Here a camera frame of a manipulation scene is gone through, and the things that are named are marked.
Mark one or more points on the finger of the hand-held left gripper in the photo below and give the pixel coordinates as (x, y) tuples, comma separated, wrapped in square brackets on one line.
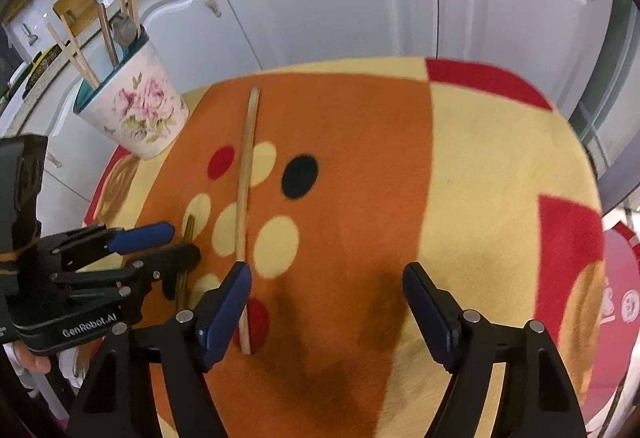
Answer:
[(170, 260), (145, 235)]

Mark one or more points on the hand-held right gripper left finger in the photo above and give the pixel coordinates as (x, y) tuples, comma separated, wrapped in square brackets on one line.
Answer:
[(225, 313)]

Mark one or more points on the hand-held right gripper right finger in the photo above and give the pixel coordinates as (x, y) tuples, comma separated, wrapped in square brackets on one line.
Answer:
[(430, 313)]

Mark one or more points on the gold fork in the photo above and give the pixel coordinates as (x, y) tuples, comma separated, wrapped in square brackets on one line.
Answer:
[(190, 230)]

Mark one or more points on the floral utensil cup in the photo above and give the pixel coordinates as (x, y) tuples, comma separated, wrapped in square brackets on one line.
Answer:
[(145, 118)]

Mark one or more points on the dark brown chopstick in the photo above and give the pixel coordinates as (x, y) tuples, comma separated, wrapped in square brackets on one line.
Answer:
[(107, 35)]

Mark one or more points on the metal spoon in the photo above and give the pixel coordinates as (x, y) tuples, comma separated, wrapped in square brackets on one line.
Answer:
[(124, 29)]

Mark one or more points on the person's left hand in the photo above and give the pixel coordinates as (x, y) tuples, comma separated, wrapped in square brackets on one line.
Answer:
[(35, 363)]

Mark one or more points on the colourful printed blanket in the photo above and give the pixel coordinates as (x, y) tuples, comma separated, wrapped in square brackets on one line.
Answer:
[(475, 168)]

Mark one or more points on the yellow rimmed black pot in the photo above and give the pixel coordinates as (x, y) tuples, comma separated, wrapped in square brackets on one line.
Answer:
[(40, 65)]

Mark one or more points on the metal scoop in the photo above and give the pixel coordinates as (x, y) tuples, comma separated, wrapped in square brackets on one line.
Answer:
[(32, 35)]

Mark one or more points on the glass door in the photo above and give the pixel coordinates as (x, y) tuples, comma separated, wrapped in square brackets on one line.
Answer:
[(607, 83)]

